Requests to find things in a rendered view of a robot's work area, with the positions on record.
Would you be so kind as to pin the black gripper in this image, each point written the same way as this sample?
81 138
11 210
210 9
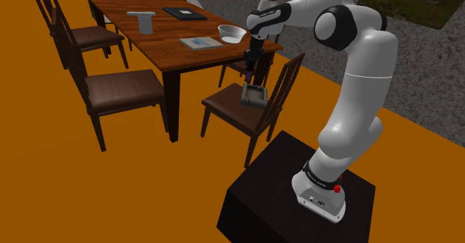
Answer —
254 55

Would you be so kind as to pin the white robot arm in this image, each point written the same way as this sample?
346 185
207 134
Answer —
365 86

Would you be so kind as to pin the white bowl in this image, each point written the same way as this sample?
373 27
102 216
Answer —
231 34

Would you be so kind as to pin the grey square ashtray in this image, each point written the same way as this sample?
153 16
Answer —
254 96

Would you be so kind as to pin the grey and blue book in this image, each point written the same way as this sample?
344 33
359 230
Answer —
201 43

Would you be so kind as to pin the black flat book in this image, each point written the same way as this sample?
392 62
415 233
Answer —
184 14

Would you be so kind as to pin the brown wooden dining table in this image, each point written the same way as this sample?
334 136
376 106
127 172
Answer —
163 46

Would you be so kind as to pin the grey cup with wide rim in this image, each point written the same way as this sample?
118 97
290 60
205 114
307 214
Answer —
145 25

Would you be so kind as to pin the black robot stand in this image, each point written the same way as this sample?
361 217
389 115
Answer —
270 191

